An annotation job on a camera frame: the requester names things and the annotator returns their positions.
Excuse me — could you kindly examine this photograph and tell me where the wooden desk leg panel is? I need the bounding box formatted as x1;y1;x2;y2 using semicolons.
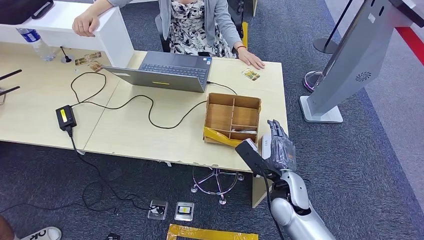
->
251;173;273;209

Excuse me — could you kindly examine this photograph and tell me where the black bag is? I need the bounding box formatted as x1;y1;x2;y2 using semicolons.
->
0;0;55;26

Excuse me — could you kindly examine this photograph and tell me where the wooden furniture panel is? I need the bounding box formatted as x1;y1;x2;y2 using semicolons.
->
246;0;259;17

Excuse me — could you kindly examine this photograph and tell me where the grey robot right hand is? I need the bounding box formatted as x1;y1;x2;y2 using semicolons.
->
264;119;297;173

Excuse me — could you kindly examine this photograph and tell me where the black power adapter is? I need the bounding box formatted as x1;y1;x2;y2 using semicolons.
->
55;104;78;131

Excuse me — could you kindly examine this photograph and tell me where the white shoe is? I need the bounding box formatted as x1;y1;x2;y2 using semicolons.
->
19;226;63;240

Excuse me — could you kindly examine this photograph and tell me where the grey kiosk stand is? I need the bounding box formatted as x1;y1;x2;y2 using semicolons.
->
299;0;424;124

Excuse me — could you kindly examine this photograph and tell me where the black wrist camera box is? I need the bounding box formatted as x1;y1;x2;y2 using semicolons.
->
235;139;276;178

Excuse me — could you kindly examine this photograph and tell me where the clear round base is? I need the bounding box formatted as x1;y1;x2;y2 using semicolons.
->
303;70;328;93

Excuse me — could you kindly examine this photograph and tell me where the yellow tape strip on box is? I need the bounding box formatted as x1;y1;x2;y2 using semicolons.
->
202;126;245;149

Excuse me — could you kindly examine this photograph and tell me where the grey white card reader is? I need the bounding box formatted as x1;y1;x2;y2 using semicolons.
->
260;134;274;161

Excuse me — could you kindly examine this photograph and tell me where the yellow floor tape strip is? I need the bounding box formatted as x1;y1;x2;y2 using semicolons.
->
166;223;260;240

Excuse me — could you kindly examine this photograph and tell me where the white counter box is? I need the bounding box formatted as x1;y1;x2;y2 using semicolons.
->
0;1;135;69

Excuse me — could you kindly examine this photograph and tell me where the black mains cable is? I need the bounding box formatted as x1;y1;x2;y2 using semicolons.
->
0;125;166;214

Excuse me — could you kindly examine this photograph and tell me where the bystander's leg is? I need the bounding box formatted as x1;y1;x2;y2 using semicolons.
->
0;215;16;240

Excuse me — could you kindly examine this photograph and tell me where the chrome stool base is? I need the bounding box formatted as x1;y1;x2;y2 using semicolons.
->
190;165;245;206

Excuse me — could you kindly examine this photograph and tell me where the short yellow tape mark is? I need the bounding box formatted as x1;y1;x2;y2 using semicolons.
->
241;21;249;51

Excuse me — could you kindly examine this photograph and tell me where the person's left hand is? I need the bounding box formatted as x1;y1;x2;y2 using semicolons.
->
236;47;266;71

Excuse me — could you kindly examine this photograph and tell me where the red floor strip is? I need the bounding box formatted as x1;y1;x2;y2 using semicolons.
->
395;27;424;66

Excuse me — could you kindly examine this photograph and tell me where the grey laptop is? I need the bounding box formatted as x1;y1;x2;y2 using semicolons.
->
101;50;214;94

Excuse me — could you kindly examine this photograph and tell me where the floor socket with label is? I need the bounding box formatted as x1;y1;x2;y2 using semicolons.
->
174;201;195;222

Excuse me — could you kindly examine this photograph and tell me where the person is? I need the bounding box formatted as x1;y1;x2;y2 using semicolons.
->
71;0;266;71

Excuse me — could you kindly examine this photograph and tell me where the black laptop power cable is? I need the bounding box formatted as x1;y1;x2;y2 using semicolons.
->
69;71;238;130

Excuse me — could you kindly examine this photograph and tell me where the cardboard divider box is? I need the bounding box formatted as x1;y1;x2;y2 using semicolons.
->
202;92;263;149

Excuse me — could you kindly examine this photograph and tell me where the floor socket with plug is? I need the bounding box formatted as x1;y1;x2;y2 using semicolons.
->
147;199;169;221

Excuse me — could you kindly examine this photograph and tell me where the black stanchion pole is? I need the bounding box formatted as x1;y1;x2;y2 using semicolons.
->
312;0;355;55

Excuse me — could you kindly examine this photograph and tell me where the clear plastic water bottle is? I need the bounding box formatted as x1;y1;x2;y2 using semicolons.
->
15;28;57;63

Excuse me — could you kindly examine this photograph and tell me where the autumn trees ID card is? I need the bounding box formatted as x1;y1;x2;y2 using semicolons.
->
241;68;261;82

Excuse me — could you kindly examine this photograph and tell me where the person's right hand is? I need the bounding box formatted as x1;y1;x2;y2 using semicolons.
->
71;11;100;38

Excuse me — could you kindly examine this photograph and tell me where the clear plastic hand film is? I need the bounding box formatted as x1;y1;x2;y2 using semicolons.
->
269;135;297;172

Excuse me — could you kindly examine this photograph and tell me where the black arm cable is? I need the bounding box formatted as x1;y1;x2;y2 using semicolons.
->
260;171;286;240

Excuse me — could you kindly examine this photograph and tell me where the black antenna rod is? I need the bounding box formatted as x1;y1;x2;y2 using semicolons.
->
0;68;23;82
0;85;21;98

